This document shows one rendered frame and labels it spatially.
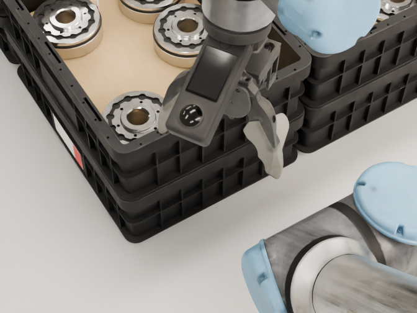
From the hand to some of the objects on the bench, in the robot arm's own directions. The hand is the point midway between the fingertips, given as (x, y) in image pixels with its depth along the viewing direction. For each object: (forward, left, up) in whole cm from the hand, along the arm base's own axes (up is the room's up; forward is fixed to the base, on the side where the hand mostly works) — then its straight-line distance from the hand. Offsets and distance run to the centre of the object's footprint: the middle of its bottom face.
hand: (215, 159), depth 105 cm
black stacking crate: (+30, -2, -27) cm, 41 cm away
